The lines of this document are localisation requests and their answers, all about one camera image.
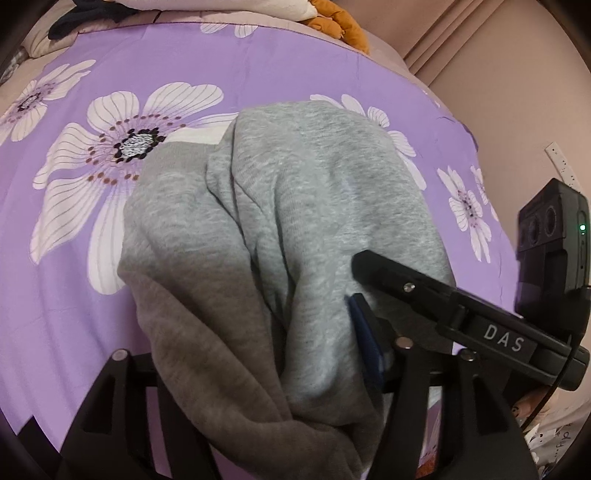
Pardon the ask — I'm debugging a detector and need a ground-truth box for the person's right hand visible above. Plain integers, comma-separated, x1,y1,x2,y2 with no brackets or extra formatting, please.
512,387,555,430

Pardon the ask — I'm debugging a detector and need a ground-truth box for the dark cloth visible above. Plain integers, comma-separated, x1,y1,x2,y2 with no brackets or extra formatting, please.
48,0,139,40

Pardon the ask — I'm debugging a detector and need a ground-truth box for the white wall power strip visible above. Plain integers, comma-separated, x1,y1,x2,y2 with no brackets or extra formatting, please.
545,142,578,188

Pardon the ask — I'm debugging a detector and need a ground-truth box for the person's printed white clothing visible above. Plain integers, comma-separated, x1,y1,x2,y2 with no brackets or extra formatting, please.
522,392,591,480

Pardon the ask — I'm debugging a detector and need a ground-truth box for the grey sweatshirt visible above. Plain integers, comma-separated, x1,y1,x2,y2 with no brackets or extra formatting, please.
117,99,455,480

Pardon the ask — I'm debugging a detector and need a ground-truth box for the pink curtain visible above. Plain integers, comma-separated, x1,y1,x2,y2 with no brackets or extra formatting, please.
337,0,513,86

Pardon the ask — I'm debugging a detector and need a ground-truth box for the white goose plush toy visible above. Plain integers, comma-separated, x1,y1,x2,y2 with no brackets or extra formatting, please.
115,0,372,54

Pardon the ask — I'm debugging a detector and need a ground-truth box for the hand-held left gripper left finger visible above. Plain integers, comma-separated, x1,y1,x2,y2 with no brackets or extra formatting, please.
58,348,232,480

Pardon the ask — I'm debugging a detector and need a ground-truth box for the purple floral blanket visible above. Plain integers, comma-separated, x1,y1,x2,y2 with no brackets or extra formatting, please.
0,21,527,480

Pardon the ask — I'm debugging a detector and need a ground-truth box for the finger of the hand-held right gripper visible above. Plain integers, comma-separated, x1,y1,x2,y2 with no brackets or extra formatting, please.
353,250,467,333

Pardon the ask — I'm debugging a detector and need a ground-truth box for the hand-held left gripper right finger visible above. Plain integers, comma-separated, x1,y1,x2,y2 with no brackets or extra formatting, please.
345,293,541,480

